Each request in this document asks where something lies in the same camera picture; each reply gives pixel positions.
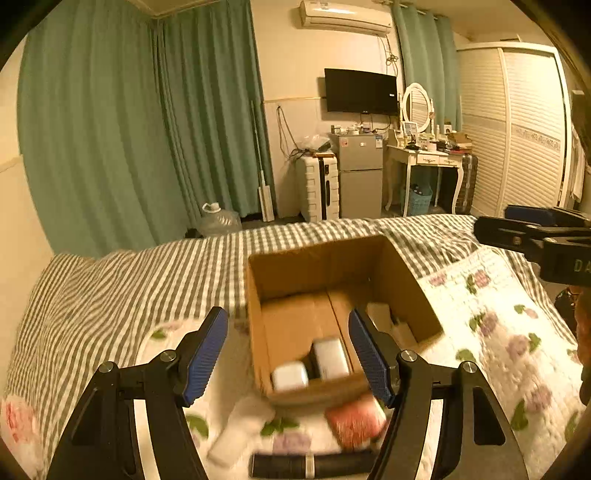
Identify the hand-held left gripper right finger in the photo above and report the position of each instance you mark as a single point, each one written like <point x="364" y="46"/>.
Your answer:
<point x="369" y="357"/>

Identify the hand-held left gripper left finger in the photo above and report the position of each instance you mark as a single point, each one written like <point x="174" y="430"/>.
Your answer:
<point x="205" y="357"/>

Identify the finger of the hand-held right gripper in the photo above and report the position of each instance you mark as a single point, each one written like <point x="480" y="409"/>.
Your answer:
<point x="498" y="233"/>
<point x="526" y="213"/>

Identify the brown cardboard box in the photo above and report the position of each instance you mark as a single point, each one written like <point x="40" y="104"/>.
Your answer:
<point x="295" y="277"/>

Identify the white grey rectangular box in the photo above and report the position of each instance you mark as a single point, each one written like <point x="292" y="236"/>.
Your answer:
<point x="330" y="357"/>

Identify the dark suitcase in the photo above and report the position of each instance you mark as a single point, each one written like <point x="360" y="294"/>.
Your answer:
<point x="468" y="184"/>

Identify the pink rectangular box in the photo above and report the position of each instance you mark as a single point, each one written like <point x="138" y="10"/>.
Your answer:
<point x="355" y="422"/>

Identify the small white square box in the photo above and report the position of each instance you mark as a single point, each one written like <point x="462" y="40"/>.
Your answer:
<point x="290" y="376"/>

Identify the white louvred wardrobe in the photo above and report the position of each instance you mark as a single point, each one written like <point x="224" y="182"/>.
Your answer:
<point x="512" y="129"/>

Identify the blue plastic basket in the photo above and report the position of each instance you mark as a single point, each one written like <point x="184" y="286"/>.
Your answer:
<point x="416" y="198"/>

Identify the floral white quilt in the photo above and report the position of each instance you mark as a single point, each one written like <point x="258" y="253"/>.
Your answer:
<point x="489" y="332"/>

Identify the white vanity table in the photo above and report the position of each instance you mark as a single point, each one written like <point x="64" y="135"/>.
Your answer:
<point x="427" y="159"/>

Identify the green striped bed sheet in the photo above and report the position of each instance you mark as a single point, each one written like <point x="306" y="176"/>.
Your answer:
<point x="115" y="295"/>

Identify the black cylindrical case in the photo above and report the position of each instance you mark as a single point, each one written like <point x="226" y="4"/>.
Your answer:
<point x="286" y="466"/>

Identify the clear water jug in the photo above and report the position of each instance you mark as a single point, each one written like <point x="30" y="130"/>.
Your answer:
<point x="219" y="221"/>

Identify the silver two-door fridge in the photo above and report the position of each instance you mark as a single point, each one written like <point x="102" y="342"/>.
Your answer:
<point x="358" y="175"/>

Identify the oval white vanity mirror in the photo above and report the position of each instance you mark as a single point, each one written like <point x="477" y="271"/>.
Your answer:
<point x="418" y="104"/>

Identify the narrow green curtain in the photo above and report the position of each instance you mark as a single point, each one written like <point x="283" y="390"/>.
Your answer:
<point x="427" y="69"/>

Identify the white ribbed suitcase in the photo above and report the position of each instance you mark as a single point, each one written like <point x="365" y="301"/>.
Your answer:
<point x="311" y="189"/>

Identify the pink floral pillow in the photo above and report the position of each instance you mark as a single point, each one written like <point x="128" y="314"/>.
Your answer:
<point x="18" y="424"/>

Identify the clear plastic bag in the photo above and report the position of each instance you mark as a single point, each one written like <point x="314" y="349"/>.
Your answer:
<point x="314" y="144"/>

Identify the wide green curtain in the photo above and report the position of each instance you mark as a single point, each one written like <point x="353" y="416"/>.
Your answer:
<point x="115" y="129"/>

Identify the white air conditioner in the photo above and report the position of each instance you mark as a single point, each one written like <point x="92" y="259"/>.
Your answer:
<point x="344" y="14"/>

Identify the white picture frame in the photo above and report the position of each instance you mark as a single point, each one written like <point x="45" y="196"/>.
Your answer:
<point x="410" y="129"/>

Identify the black wall television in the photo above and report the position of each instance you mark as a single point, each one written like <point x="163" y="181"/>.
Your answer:
<point x="360" y="91"/>

